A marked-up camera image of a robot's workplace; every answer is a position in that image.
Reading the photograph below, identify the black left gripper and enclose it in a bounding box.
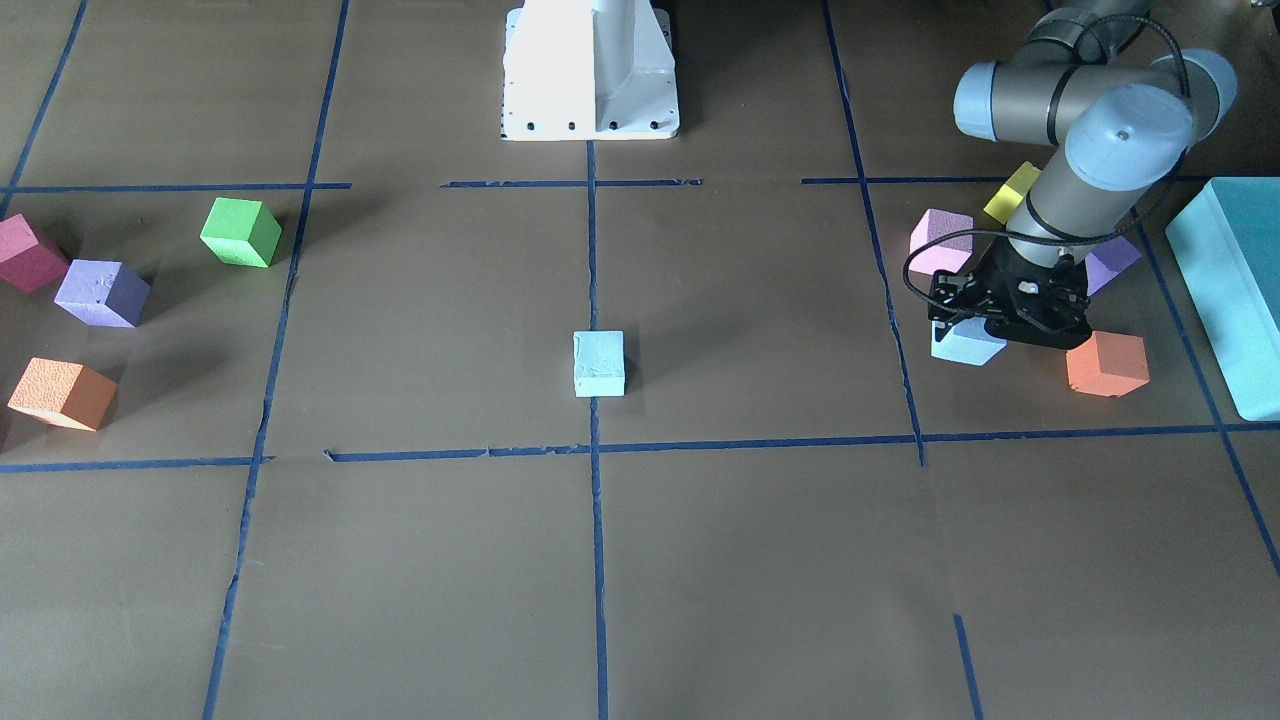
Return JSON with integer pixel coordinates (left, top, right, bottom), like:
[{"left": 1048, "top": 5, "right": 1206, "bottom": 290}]
[{"left": 929, "top": 240, "right": 1093, "bottom": 350}]

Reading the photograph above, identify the light blue foam block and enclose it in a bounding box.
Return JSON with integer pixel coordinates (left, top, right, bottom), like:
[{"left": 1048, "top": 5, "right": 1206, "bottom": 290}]
[{"left": 573, "top": 331, "right": 626, "bottom": 398}]

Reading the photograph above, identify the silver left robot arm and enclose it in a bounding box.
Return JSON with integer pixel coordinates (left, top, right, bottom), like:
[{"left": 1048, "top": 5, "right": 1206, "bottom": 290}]
[{"left": 924, "top": 1, "right": 1239, "bottom": 350}]

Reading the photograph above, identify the purple foam block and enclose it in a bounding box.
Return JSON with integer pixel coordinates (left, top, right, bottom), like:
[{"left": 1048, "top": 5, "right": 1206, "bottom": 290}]
[
  {"left": 1084, "top": 234, "right": 1142, "bottom": 299},
  {"left": 54, "top": 259, "right": 151, "bottom": 328}
]

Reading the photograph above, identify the orange foam block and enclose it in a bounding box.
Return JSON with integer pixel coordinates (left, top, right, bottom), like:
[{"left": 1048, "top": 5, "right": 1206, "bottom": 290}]
[
  {"left": 1065, "top": 331, "right": 1149, "bottom": 397},
  {"left": 6, "top": 357, "right": 118, "bottom": 432}
]

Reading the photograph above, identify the pink foam block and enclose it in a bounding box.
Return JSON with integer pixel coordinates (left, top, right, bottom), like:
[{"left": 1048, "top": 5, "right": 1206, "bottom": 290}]
[{"left": 909, "top": 208, "right": 977, "bottom": 275}]

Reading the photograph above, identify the yellow foam block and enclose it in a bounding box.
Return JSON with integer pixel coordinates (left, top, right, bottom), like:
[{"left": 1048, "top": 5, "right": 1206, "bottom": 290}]
[{"left": 983, "top": 161, "right": 1042, "bottom": 225}]

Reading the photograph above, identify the cyan plastic bin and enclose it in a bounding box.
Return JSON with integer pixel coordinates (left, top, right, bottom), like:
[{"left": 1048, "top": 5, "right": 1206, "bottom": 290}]
[{"left": 1166, "top": 177, "right": 1279, "bottom": 421}]

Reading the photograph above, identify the green foam block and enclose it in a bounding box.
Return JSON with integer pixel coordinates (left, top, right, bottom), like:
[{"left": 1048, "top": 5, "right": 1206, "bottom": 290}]
[{"left": 198, "top": 197, "right": 282, "bottom": 268}]

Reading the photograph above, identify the red foam block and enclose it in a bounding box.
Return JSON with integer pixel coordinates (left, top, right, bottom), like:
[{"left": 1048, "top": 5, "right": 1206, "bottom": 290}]
[{"left": 1, "top": 214, "right": 70, "bottom": 293}]

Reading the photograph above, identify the black camera cable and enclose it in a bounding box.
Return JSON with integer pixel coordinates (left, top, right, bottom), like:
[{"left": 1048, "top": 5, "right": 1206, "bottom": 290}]
[{"left": 902, "top": 12, "right": 1193, "bottom": 322}]

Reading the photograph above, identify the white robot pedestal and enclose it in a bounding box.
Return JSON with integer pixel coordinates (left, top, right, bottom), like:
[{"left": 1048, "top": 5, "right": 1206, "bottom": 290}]
[{"left": 500, "top": 1, "right": 681, "bottom": 142}]

